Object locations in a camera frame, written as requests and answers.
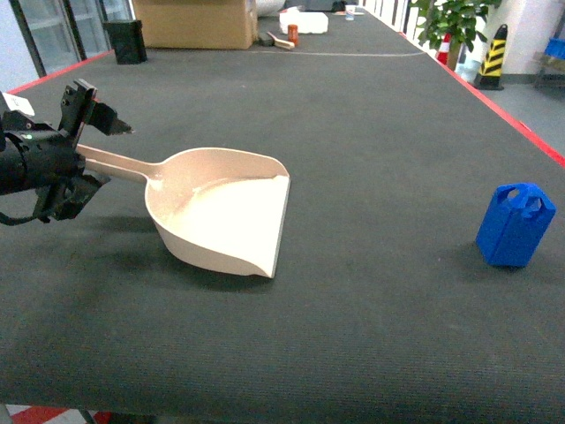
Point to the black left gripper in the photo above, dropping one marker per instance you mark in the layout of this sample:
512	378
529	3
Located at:
37	156

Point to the beige plastic dustpan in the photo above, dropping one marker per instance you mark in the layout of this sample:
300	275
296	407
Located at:
219	209

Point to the blue plastic part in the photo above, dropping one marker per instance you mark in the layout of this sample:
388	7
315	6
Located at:
515	221

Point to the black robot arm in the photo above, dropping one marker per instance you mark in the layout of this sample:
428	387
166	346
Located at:
37	156

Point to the black box on table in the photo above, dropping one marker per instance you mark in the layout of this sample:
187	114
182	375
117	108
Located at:
126	40

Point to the large cardboard box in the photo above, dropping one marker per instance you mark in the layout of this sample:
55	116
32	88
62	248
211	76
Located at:
197	24

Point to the small hand brush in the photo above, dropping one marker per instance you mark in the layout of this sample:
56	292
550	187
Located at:
268	39

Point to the orange can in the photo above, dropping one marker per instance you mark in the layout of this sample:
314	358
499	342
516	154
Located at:
292	32

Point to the white foam block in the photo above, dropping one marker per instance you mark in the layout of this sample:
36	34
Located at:
307	22

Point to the white paper cup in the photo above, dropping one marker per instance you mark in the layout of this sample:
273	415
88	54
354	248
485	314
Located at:
350	10

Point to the red white traffic cone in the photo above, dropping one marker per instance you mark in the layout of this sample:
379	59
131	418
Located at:
443	51

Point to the green potted plant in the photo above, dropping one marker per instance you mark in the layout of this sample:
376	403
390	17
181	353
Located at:
458	18

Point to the yellow black striped bollard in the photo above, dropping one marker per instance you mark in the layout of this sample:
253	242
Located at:
490	71

